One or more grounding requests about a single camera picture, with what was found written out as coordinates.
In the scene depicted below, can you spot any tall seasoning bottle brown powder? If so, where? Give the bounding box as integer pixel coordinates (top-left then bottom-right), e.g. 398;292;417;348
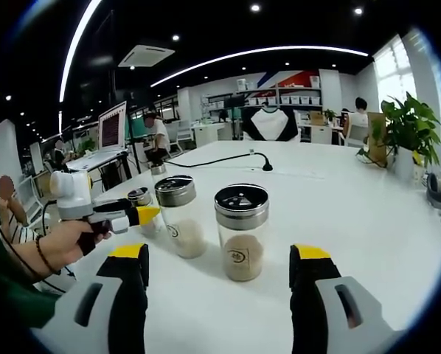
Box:
213;183;271;282

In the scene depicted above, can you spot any person's left hand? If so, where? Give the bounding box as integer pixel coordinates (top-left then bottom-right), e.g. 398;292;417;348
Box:
46;218;114;266

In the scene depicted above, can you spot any tall seasoning bottle cream powder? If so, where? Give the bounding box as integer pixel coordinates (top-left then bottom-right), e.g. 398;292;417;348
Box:
153;174;208;260

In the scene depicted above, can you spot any white laptop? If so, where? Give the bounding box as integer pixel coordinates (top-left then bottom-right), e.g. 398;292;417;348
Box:
66;100;130;173

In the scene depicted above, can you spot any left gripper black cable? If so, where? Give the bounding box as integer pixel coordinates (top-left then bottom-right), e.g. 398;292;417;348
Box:
40;198;77;294

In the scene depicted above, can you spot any white desk cabinet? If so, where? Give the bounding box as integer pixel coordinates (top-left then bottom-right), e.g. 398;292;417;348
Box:
190;121;225;148

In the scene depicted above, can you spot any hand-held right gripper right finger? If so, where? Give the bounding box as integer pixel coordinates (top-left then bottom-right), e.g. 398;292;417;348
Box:
288;243;404;354

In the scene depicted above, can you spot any black stand with teal board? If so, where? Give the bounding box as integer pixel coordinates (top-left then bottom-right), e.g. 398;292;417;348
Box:
126;88;150;174

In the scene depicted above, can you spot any black laptop stand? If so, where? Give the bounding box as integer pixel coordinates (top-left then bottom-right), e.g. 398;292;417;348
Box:
94;150;142;192

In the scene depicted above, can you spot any shelf of white storage boxes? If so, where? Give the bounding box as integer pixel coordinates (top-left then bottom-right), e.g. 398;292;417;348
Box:
201;75;323;108

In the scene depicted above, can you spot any bright window with blinds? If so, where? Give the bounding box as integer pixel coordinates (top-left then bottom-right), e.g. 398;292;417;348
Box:
372;36;413;111

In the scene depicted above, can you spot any dark bead bracelet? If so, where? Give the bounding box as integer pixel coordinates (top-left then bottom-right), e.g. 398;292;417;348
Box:
35;234;62;277

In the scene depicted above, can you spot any large green potted plant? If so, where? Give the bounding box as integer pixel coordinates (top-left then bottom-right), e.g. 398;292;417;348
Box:
355;91;441;185

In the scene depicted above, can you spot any white office chair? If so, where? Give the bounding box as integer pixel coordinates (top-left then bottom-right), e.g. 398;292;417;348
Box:
340;123;369;148
167;119;194;152

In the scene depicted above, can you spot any small green plant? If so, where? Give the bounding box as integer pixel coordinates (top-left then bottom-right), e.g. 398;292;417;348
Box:
76;136;97;156

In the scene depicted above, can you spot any small seasoning bottle white powder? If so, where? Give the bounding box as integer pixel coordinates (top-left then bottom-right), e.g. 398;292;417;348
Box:
127;187;162;240

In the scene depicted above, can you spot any grey rounded object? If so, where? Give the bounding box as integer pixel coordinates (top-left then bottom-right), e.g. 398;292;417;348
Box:
426;172;441;212

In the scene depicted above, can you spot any ceiling air conditioner vent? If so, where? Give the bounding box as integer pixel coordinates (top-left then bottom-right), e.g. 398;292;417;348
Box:
117;44;176;69

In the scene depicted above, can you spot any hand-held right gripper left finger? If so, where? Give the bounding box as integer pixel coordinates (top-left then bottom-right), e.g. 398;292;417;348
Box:
32;242;150;354

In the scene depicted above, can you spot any person's green shirt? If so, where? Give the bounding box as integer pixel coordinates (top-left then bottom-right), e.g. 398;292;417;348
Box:
0;206;59;329

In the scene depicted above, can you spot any black gooseneck cable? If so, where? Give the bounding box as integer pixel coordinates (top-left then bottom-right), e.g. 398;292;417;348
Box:
163;149;274;173

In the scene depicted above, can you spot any curved ceiling light strip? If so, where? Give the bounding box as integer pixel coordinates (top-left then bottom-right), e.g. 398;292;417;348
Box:
59;0;103;104
150;45;369;89

